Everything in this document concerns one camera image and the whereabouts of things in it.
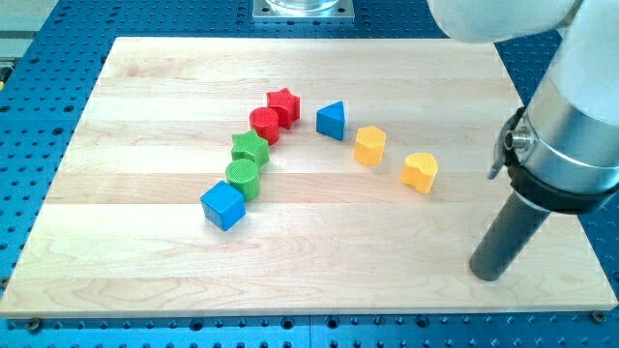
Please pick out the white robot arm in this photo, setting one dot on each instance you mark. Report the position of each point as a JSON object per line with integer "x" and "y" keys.
{"x": 570, "y": 164}

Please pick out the blue cube block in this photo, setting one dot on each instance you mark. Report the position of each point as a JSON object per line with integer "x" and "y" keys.
{"x": 223, "y": 205}

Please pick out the blue triangle block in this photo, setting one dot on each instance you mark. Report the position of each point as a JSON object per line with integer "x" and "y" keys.
{"x": 330, "y": 121}

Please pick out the green cylinder block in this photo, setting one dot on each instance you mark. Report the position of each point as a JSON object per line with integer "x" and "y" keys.
{"x": 243, "y": 175}

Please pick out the green star block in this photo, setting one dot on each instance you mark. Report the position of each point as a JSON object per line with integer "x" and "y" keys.
{"x": 250, "y": 146}

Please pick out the red cylinder block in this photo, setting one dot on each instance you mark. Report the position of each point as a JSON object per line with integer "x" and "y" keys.
{"x": 265, "y": 121}

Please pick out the yellow hexagon block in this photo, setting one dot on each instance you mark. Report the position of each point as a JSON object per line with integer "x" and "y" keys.
{"x": 370, "y": 144}

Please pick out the red star block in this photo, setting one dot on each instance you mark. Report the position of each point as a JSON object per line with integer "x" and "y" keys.
{"x": 287, "y": 106}

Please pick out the wooden board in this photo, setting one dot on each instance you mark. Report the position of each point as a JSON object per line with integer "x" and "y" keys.
{"x": 122, "y": 232}

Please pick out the yellow heart block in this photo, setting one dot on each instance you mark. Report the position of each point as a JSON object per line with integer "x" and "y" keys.
{"x": 419, "y": 171}

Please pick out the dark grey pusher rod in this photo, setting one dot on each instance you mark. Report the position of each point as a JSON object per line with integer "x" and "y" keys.
{"x": 517, "y": 221}

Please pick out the board clamp screw left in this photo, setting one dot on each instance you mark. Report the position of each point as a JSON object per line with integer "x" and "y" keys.
{"x": 34, "y": 325}

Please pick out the board clamp screw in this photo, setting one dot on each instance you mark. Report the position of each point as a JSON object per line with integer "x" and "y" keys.
{"x": 598, "y": 317}
{"x": 34, "y": 325}

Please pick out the board clamp screw right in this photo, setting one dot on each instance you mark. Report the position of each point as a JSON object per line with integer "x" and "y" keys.
{"x": 598, "y": 317}

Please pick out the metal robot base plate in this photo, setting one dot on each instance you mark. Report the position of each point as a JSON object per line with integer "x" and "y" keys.
{"x": 275, "y": 10}

